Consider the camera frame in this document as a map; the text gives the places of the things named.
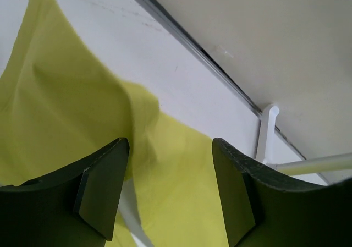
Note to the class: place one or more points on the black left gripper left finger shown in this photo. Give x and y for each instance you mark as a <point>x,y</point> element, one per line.
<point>77,202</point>

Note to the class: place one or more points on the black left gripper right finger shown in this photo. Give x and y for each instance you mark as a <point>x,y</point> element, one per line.
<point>262,207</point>

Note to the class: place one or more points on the yellow trousers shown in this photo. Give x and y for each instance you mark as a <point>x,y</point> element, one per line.
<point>59,103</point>

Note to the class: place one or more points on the white clothes rack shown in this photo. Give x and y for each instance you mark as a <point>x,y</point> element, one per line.
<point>314,132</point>

